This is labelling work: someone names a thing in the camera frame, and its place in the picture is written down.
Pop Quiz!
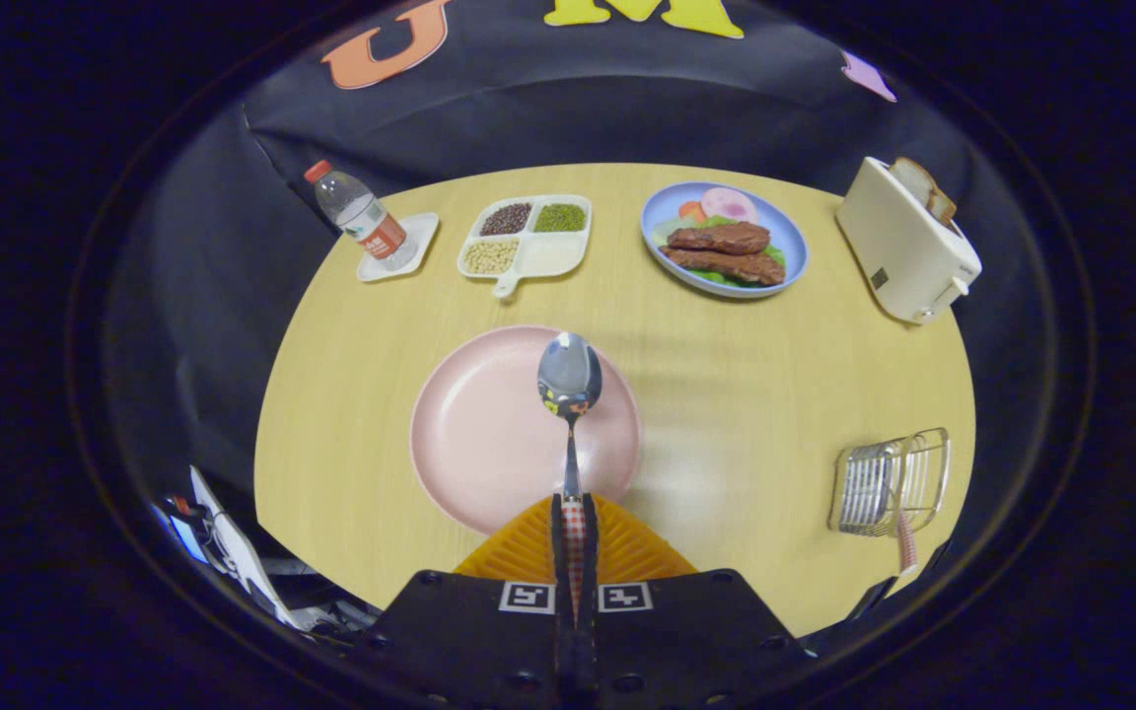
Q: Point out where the spoon with pink checked handle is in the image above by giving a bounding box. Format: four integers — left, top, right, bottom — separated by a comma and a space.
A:
537, 331, 604, 632

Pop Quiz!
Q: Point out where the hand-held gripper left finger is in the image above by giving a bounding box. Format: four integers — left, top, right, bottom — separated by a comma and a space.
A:
361, 493, 577, 710

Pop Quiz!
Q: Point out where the brown meat slice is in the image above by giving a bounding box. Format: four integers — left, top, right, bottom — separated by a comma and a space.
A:
666, 222, 772, 255
659, 246, 787, 287

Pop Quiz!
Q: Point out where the fork with red checked handle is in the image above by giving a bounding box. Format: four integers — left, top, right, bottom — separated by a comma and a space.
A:
888, 434, 921, 576

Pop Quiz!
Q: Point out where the green beans pile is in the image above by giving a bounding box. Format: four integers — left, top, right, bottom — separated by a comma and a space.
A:
532, 202, 589, 234

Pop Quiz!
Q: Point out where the yellow soybeans pile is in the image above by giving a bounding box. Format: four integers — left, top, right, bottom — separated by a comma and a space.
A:
462, 239, 521, 275

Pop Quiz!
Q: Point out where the white square coaster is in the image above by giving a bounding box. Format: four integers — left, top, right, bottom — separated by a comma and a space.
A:
356, 212, 441, 284

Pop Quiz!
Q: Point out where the pink ham slice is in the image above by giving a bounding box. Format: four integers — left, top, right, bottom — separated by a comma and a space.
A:
701, 187, 758, 225

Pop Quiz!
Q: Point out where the white divided tray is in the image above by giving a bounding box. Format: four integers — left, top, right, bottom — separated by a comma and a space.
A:
457, 194, 594, 300

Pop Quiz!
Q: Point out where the clear plastic container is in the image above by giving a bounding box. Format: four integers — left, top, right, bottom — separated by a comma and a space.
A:
828, 428, 952, 538

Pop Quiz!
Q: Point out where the white paper sheet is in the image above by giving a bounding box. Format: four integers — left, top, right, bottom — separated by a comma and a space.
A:
190, 466, 301, 629

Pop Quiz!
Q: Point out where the clear plastic water bottle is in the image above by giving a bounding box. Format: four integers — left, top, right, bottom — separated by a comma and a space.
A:
304, 160, 418, 272

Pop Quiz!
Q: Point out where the pink round plate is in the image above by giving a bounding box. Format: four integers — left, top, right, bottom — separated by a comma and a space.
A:
410, 325, 642, 536

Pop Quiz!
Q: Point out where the white toaster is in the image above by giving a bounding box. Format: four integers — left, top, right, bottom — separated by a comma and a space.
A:
835, 157, 983, 326

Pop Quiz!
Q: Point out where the dark red beans pile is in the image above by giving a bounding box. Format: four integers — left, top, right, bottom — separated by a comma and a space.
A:
478, 202, 533, 237

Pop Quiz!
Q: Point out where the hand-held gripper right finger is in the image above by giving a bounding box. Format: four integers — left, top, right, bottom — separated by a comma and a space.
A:
583, 493, 811, 710

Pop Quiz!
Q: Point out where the blue dinner plate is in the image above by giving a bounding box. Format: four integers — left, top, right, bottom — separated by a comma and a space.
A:
639, 181, 810, 299

